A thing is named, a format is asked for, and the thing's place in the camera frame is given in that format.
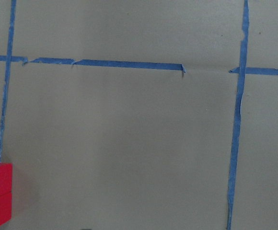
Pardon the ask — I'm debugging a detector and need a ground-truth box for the brown paper table cover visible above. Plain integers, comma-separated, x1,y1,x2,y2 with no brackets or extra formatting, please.
0,0,278,230

